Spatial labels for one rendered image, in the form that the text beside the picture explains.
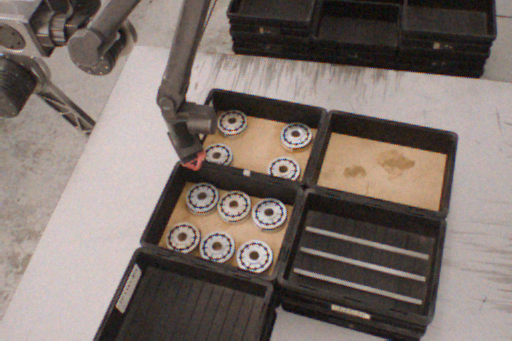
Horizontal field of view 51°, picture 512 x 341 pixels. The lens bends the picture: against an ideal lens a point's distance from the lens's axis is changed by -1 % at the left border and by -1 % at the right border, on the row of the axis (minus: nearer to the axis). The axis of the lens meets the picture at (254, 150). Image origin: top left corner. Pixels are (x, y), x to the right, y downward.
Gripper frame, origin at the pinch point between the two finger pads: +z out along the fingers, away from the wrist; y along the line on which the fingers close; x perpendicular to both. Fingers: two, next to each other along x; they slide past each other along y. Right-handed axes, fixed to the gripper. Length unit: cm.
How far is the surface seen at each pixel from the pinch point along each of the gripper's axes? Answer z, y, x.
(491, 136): 40, -19, -98
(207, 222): 23.4, -6.1, 3.4
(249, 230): 23.9, -14.9, -6.4
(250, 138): 23.7, 15.0, -22.3
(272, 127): 24.0, 15.3, -30.8
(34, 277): 34, 12, 60
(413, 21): 60, 61, -127
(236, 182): 17.5, -1.9, -9.7
